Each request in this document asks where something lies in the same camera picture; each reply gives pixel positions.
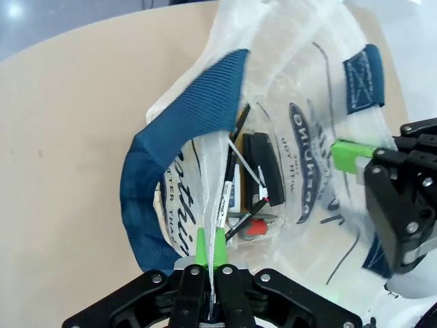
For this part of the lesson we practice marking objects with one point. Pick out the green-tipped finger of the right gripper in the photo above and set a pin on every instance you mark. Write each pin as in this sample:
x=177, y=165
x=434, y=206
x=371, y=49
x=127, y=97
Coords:
x=396, y=205
x=346, y=155

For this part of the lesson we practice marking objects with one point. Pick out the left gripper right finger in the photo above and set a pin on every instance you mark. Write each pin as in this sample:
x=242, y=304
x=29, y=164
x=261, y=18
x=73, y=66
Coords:
x=235, y=297

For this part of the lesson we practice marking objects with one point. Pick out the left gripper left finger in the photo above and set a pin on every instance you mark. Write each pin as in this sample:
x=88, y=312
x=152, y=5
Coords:
x=191, y=294

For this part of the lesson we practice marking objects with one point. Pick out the grey and red tool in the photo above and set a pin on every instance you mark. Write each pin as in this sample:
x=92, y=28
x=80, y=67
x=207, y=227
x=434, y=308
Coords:
x=256, y=227

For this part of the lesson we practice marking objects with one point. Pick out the black stapler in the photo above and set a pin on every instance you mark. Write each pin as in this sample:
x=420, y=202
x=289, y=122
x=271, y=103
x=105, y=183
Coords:
x=263, y=160

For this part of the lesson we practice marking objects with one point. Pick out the black pen red tip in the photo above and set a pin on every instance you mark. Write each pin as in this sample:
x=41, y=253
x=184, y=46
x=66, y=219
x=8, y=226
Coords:
x=252, y=213

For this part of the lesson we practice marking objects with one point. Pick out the black marker white label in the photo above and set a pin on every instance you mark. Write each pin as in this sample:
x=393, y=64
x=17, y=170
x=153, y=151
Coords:
x=227, y=194

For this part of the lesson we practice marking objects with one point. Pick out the thin black pen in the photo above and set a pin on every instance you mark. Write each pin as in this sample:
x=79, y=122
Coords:
x=243, y=118

